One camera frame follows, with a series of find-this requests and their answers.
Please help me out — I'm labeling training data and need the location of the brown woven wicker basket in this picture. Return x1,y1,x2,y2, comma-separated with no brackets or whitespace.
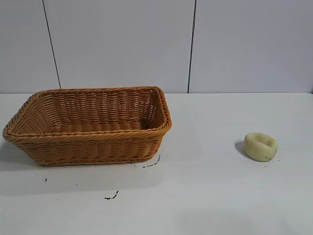
2,85,173,167

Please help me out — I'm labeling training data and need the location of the pale yellow egg yolk pastry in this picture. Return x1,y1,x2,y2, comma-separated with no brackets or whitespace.
244,132,278,163

